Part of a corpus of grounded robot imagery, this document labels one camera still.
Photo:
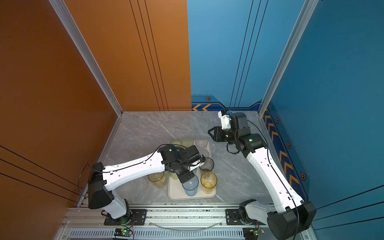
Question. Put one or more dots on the aluminium corner post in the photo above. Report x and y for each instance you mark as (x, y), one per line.
(295, 36)
(74, 32)

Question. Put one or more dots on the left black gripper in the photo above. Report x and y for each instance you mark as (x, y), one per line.
(188, 177)

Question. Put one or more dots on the right aluminium corner post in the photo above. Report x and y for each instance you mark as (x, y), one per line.
(295, 36)

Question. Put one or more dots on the green dotted textured cup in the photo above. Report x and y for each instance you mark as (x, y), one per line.
(187, 142)

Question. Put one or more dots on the right green circuit board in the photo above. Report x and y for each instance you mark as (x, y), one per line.
(252, 233)

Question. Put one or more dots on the white rectangular plastic tray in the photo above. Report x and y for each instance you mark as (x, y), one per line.
(175, 188)

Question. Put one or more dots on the amber yellow cup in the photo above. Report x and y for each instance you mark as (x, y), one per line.
(209, 181)

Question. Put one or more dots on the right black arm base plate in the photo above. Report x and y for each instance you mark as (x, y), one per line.
(239, 217)

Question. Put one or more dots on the left aluminium corner post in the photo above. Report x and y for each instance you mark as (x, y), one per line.
(74, 32)

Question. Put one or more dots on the green circuit board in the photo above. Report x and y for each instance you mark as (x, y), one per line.
(124, 234)
(252, 233)

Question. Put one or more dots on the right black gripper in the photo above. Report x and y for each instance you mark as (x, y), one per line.
(217, 132)

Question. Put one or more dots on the left green circuit board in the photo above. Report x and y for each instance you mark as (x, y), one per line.
(124, 234)

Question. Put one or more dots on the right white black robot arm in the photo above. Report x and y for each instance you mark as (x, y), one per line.
(290, 214)

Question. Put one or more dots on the dark smoke grey cup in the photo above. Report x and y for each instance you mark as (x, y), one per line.
(208, 165)

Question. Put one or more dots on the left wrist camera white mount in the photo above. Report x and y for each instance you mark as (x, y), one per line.
(191, 157)

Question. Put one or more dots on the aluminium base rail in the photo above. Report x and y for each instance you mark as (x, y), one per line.
(163, 222)

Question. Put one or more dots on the small green clear glass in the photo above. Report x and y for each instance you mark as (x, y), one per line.
(176, 142)

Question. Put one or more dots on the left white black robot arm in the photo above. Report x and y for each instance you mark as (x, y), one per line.
(103, 180)

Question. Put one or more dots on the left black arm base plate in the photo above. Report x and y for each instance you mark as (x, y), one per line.
(135, 217)

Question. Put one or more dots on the tall blue clear cup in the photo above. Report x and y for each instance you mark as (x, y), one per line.
(191, 186)

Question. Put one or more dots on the tall green clear cup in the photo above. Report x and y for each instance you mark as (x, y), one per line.
(173, 175)

